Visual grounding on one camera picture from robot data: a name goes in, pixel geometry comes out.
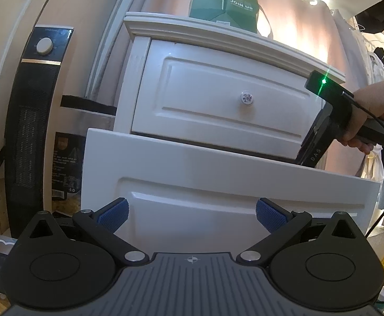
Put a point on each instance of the dark printed box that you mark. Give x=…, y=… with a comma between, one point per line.
x=66, y=164

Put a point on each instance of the black tower heater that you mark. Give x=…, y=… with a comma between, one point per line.
x=30, y=131

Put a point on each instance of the round drawer knob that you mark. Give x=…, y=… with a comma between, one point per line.
x=247, y=98

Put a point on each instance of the green cardboard box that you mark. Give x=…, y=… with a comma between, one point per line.
x=224, y=6

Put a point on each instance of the white heart card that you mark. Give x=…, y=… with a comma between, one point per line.
x=1, y=244

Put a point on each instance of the white drawer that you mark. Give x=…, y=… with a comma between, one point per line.
x=211, y=174
x=195, y=85

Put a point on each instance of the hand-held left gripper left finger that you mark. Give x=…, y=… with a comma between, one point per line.
x=113, y=216

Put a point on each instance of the person's right hand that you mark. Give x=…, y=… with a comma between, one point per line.
x=376, y=102

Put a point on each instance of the white closed drawer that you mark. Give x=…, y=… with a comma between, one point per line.
x=195, y=85

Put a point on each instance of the white nightstand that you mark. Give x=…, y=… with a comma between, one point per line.
x=211, y=34

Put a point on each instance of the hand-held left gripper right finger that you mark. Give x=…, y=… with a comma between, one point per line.
x=270, y=216

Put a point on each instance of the hanging clothes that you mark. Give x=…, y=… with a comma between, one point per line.
x=381, y=52

